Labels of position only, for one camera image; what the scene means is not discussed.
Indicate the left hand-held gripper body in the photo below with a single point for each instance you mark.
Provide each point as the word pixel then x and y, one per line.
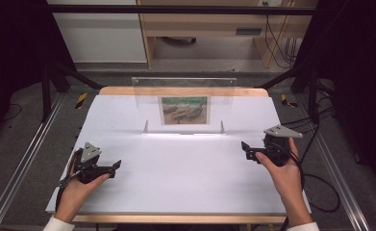
pixel 89 154

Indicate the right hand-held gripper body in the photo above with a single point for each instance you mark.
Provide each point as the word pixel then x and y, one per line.
pixel 277 147

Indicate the clear acrylic photo frame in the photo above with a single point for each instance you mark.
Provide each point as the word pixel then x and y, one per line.
pixel 144 96

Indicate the picture card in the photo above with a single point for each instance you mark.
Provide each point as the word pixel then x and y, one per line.
pixel 184 110

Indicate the person's right hand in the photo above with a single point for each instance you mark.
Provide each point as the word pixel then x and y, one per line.
pixel 288 183

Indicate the person's left hand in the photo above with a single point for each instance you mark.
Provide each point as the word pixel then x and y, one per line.
pixel 75 197

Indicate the pale foam board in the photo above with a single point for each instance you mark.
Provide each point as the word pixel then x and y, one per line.
pixel 176 173

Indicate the black metal stand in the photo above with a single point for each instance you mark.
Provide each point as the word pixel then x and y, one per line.
pixel 313 96
pixel 46 96

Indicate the wooden table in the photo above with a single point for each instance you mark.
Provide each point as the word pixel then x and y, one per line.
pixel 118 91

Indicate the dark curtain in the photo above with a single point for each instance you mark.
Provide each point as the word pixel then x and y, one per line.
pixel 12 48
pixel 358 64

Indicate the white cabinet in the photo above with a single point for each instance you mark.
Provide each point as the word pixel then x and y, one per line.
pixel 99 35

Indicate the light wooden desk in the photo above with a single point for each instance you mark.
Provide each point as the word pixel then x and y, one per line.
pixel 205 24

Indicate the black horizontal bar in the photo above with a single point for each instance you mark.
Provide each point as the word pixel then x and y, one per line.
pixel 176 9

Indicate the aluminium floor rail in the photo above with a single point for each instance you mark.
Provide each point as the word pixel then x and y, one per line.
pixel 22 160
pixel 333 166

